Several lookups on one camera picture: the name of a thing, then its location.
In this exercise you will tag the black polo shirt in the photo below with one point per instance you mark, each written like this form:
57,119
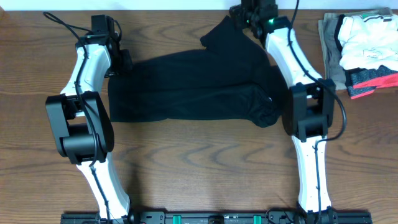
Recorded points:
229,77

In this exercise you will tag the white folded garment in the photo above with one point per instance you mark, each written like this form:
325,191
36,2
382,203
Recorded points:
368,41

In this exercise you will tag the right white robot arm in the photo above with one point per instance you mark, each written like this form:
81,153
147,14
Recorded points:
308,111

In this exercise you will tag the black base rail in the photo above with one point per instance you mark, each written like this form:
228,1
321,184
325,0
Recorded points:
272,216

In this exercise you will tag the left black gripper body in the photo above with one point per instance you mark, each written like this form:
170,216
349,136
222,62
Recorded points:
124,63

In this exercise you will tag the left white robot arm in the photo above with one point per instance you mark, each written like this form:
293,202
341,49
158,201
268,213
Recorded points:
83,132

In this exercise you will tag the khaki folded garment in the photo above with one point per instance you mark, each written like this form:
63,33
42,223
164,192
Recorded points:
329,28

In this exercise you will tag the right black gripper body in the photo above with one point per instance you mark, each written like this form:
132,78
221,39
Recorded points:
240,22

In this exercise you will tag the grey red folded garment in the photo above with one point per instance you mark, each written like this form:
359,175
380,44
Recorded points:
361,82

